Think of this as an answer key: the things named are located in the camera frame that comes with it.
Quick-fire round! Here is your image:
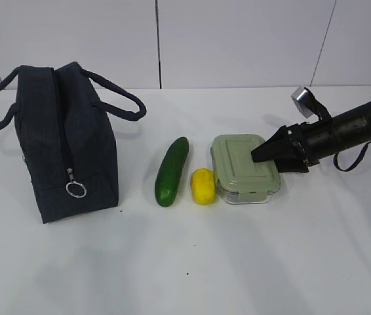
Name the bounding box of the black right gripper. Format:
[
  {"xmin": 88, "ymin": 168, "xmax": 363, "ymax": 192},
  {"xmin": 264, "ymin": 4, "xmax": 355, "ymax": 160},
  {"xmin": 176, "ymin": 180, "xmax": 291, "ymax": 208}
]
[{"xmin": 251, "ymin": 123, "xmax": 319, "ymax": 173}]

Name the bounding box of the dark blue lunch bag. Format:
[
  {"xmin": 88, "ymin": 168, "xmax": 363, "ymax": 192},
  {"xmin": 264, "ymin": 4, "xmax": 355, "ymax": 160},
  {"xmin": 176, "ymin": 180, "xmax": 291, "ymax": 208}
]
[{"xmin": 0, "ymin": 62, "xmax": 147, "ymax": 223}]

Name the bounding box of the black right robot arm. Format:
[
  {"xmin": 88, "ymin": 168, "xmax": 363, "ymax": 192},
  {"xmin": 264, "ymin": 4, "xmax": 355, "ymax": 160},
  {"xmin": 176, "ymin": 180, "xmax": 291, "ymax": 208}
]
[{"xmin": 251, "ymin": 87, "xmax": 371, "ymax": 173}]

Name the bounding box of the yellow lemon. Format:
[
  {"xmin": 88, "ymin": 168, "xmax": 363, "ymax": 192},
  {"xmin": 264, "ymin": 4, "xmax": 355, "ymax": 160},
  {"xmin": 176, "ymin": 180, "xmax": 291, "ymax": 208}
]
[{"xmin": 190, "ymin": 168, "xmax": 216, "ymax": 205}]

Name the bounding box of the green cucumber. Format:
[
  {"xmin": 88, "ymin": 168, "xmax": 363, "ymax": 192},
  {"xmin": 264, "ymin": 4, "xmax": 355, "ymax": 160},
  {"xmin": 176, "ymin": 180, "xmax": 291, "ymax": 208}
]
[{"xmin": 154, "ymin": 136, "xmax": 189, "ymax": 207}]

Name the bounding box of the glass container green lid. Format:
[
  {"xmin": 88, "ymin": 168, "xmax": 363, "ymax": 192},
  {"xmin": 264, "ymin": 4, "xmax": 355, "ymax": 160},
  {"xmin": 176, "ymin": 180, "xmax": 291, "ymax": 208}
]
[{"xmin": 210, "ymin": 134, "xmax": 281, "ymax": 205}]

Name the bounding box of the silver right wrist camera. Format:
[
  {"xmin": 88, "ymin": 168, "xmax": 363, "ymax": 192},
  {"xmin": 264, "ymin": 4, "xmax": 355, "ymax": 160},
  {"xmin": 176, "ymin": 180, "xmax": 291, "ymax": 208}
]
[{"xmin": 291, "ymin": 87, "xmax": 314, "ymax": 118}]

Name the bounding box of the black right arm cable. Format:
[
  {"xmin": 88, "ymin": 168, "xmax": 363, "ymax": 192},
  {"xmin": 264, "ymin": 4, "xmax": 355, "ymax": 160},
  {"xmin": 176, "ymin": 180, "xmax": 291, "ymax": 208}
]
[{"xmin": 305, "ymin": 87, "xmax": 371, "ymax": 172}]

